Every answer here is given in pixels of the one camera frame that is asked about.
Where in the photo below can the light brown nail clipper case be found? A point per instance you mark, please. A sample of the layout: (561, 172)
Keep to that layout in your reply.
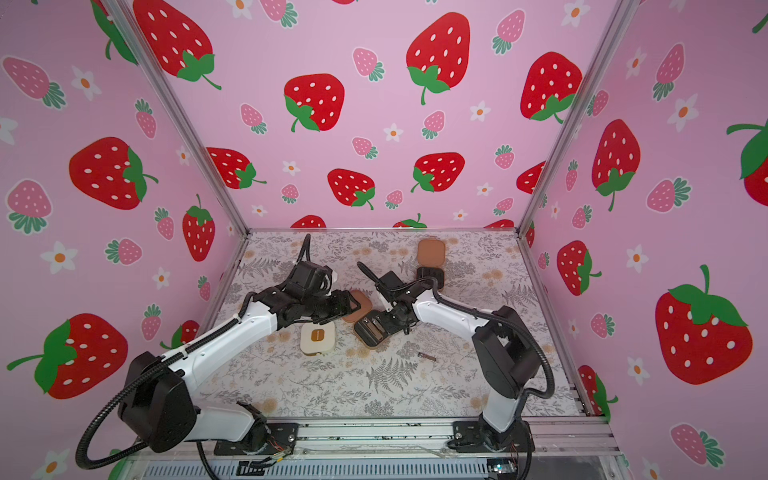
(367, 323)

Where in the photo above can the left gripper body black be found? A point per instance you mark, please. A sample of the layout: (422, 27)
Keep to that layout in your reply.
(323, 308)

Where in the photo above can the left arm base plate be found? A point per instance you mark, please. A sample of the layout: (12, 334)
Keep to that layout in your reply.
(263, 439)

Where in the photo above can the dark brown nail clipper case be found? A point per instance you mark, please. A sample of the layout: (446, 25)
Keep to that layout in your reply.
(431, 257)

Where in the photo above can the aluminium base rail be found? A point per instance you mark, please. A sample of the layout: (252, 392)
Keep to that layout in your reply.
(553, 436)

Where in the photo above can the cream nail clipper case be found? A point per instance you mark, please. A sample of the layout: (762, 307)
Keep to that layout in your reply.
(316, 339)

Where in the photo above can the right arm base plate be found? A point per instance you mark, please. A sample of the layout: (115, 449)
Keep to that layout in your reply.
(477, 436)

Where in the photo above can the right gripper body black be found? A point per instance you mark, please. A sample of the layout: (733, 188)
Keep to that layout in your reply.
(384, 321)

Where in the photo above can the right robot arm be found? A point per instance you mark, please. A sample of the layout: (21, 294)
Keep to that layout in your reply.
(512, 362)

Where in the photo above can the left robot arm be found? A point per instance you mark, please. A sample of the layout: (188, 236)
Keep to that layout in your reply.
(156, 402)

